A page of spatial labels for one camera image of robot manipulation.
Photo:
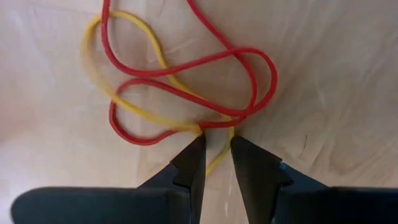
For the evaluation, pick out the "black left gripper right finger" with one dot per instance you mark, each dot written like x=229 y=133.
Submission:
x=311 y=205

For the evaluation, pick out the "yellow rubber band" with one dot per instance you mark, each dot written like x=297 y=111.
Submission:
x=155 y=119

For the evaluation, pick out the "red rubber band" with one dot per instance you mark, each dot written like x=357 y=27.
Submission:
x=105 y=18

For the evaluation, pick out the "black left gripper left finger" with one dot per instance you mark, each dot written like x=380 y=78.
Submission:
x=93 y=205

